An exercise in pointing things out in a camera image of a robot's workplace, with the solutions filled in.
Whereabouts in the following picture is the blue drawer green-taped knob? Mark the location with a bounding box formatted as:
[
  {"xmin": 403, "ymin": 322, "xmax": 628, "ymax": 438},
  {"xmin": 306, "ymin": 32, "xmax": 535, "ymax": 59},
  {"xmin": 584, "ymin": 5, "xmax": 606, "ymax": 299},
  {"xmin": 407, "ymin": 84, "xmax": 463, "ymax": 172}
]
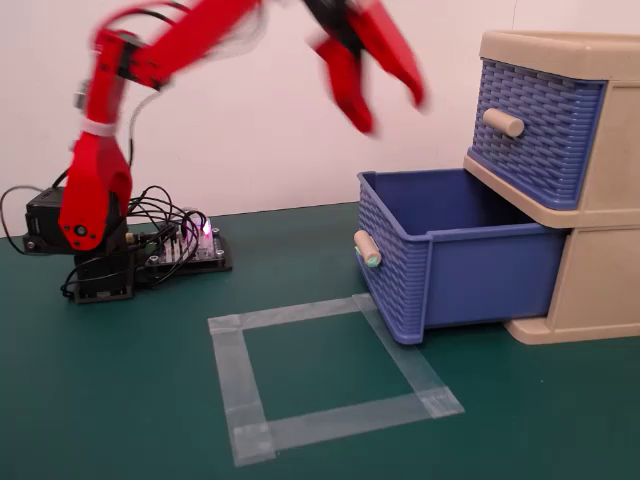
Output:
[{"xmin": 352, "ymin": 167, "xmax": 571, "ymax": 346}]

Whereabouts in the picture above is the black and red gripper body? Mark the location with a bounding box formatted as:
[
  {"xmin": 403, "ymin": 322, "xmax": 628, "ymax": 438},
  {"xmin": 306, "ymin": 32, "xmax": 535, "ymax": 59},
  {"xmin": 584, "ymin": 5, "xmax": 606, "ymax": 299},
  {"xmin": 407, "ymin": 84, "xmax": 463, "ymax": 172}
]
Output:
[{"xmin": 303, "ymin": 0, "xmax": 369, "ymax": 54}]

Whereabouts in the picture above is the beige plastic drawer cabinet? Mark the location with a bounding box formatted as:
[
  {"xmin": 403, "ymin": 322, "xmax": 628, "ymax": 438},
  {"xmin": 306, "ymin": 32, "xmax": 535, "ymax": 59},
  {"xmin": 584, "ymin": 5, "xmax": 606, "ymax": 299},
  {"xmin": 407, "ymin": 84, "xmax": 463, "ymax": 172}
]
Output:
[{"xmin": 462, "ymin": 28, "xmax": 640, "ymax": 346}]

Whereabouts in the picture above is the blue drawer plain beige knob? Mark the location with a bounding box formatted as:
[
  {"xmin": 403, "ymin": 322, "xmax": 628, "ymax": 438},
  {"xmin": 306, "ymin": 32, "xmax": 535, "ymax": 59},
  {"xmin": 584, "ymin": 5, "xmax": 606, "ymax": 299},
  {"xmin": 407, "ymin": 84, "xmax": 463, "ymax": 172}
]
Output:
[{"xmin": 465, "ymin": 58, "xmax": 608, "ymax": 211}]

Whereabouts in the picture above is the clear tape strip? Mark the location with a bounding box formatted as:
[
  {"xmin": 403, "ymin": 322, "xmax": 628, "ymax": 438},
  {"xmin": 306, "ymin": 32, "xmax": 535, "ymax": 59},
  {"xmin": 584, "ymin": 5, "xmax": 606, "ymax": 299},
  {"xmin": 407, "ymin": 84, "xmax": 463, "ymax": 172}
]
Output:
[
  {"xmin": 207, "ymin": 292, "xmax": 374, "ymax": 337},
  {"xmin": 232, "ymin": 389, "xmax": 466, "ymax": 468},
  {"xmin": 208, "ymin": 319, "xmax": 277, "ymax": 468},
  {"xmin": 352, "ymin": 293, "xmax": 466, "ymax": 420}
]

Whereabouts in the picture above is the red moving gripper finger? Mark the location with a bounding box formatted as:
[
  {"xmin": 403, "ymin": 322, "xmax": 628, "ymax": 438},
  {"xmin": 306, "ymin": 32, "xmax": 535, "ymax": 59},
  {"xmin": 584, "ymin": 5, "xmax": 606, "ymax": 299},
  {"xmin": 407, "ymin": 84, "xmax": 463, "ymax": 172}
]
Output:
[{"xmin": 313, "ymin": 38, "xmax": 377, "ymax": 135}]

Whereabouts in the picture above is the motor controller circuit board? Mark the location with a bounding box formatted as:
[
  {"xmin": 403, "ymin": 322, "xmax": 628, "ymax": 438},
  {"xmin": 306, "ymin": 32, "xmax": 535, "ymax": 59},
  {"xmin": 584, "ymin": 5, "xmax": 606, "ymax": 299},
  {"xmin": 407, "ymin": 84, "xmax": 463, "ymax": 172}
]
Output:
[{"xmin": 127, "ymin": 214, "xmax": 234, "ymax": 282}]

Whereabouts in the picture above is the red fixed gripper finger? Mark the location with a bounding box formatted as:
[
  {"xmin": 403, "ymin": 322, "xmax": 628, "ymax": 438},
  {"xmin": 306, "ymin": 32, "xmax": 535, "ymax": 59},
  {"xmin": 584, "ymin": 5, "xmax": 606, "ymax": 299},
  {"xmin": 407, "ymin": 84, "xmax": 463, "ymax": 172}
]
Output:
[{"xmin": 348, "ymin": 0, "xmax": 429, "ymax": 110}]

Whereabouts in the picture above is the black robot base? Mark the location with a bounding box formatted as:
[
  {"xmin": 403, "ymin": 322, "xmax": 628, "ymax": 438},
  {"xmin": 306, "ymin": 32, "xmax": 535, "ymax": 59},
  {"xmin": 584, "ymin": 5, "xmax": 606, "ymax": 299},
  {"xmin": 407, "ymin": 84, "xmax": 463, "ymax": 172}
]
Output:
[{"xmin": 22, "ymin": 187, "xmax": 136, "ymax": 305}]

